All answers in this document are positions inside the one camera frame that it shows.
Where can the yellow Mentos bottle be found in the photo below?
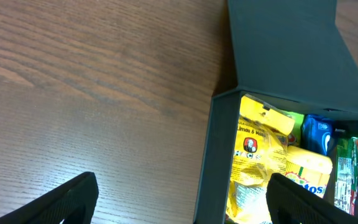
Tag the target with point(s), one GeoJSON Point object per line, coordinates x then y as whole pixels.
{"type": "Point", "coordinates": [308, 169]}

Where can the blue Oreo cookie pack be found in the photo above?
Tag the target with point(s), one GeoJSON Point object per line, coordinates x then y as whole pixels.
{"type": "Point", "coordinates": [316, 132]}

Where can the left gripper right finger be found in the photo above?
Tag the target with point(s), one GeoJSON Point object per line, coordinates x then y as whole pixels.
{"type": "Point", "coordinates": [290, 203]}

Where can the dark green box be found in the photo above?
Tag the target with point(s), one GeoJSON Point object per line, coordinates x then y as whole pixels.
{"type": "Point", "coordinates": [290, 54]}

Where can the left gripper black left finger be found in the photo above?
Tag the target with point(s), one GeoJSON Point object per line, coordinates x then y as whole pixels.
{"type": "Point", "coordinates": [73, 202]}

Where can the red green KitKat bar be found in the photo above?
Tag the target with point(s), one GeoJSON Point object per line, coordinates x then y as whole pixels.
{"type": "Point", "coordinates": [346, 180]}

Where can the yellow Hacks candy bag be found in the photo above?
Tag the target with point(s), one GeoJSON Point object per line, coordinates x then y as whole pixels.
{"type": "Point", "coordinates": [260, 150]}

